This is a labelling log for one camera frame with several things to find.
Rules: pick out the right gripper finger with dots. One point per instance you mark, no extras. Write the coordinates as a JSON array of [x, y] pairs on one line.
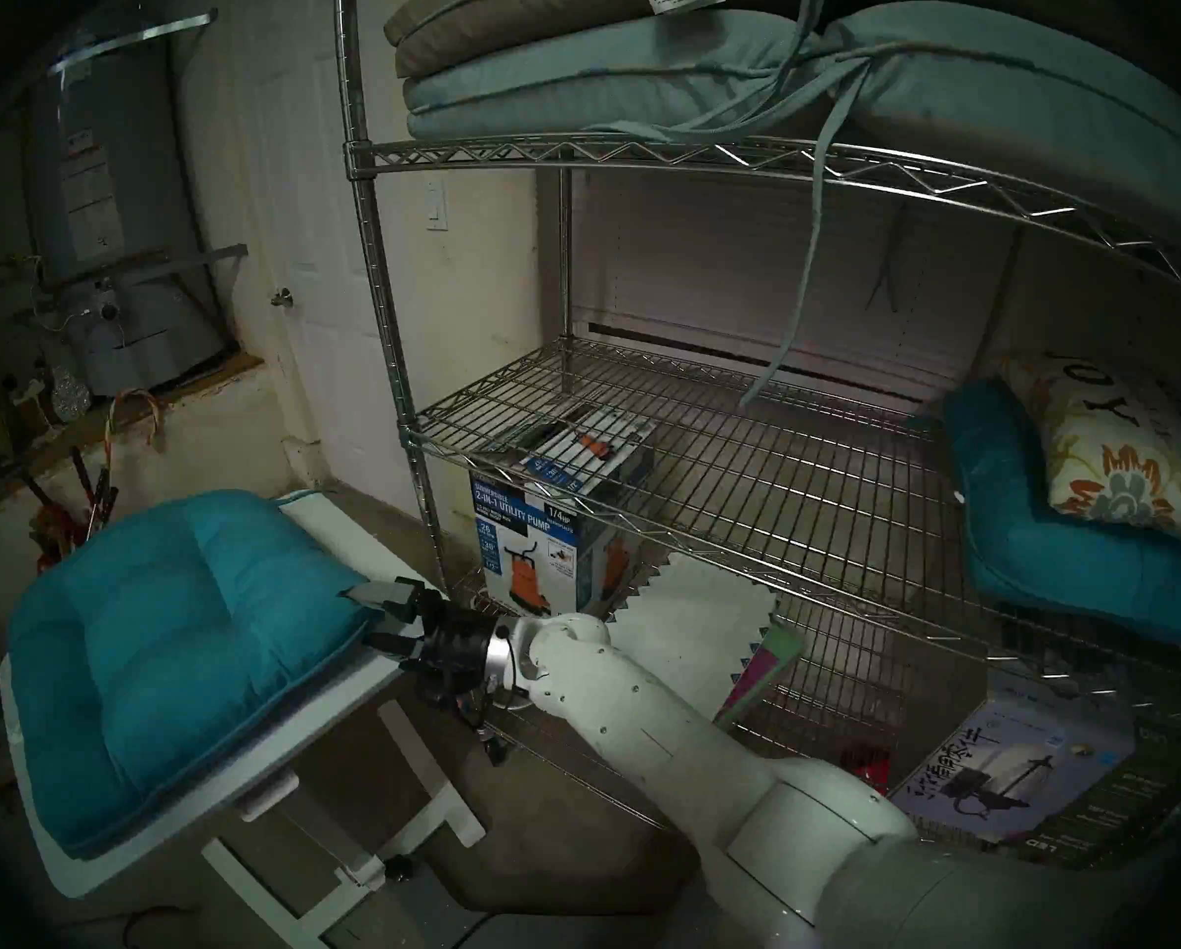
[[383, 596], [388, 646]]

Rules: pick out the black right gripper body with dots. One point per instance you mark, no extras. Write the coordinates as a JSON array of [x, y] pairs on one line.
[[457, 641]]

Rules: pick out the teal tufted seat cushion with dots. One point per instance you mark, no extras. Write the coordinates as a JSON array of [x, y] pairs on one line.
[[175, 660], [1045, 561]]

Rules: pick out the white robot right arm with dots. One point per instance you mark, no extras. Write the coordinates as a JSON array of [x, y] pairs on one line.
[[709, 759]]

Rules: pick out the pale green tied chair cushion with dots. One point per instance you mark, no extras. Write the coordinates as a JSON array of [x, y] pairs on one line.
[[600, 67]]

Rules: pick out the tan chair cushion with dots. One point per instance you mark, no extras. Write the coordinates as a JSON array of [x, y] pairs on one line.
[[511, 8]]

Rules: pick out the white folding table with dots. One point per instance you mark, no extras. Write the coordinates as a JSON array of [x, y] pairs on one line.
[[353, 552]]

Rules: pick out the utility pump cardboard box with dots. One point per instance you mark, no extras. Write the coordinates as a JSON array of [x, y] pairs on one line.
[[531, 561]]

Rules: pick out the white zigzag-edged sheet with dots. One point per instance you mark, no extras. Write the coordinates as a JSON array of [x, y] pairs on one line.
[[699, 631]]

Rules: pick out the pink foam sheet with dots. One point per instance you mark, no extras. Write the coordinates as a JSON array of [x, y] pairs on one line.
[[749, 685]]

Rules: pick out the striped candy cane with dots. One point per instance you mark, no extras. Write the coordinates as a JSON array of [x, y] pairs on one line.
[[108, 423]]

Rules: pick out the white panel door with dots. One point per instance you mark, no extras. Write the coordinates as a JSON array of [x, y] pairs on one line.
[[324, 265]]

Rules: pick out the crumpled aluminium foil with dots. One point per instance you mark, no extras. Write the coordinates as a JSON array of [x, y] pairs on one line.
[[70, 393]]

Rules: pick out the red plastic clamp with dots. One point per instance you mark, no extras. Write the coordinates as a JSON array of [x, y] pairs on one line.
[[867, 764]]

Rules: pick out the grey water heater tank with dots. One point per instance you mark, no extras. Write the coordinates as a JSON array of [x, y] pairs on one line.
[[126, 166]]

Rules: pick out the LED lamp box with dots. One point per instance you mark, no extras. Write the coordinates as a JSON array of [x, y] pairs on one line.
[[1006, 769]]

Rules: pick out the floral print throw pillow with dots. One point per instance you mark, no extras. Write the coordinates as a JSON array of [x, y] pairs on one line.
[[1114, 463]]

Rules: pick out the white wall light switch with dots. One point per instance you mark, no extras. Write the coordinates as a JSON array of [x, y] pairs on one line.
[[436, 206]]

